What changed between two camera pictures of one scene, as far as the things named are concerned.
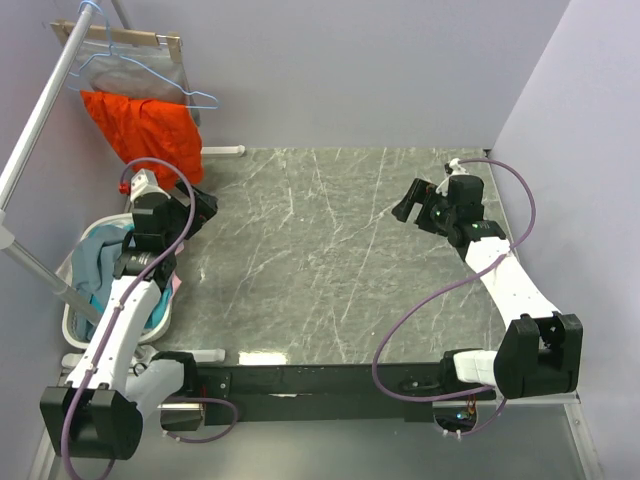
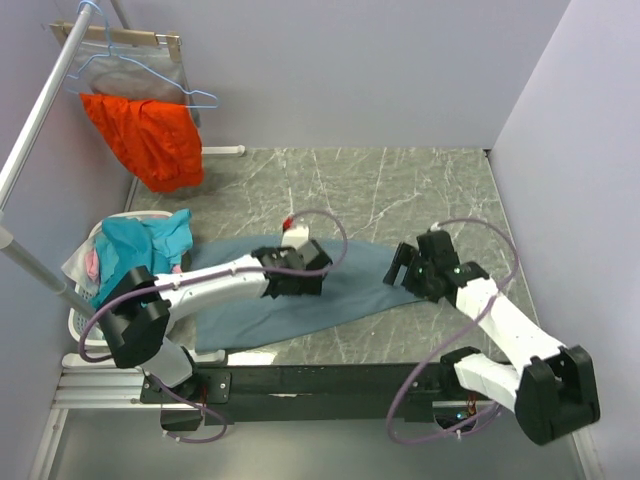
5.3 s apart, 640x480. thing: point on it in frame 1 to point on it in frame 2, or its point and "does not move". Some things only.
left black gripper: [204, 207] to [310, 287]
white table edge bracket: [223, 150] does not move
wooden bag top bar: [125, 36] does not move
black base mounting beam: [328, 392] does not move
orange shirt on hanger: [162, 136] does not move
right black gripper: [420, 193] to [405, 255]
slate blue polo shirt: [94, 261] to [356, 285]
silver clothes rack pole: [90, 15] does not move
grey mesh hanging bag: [134, 70] does not move
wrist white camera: [145, 181] to [295, 237]
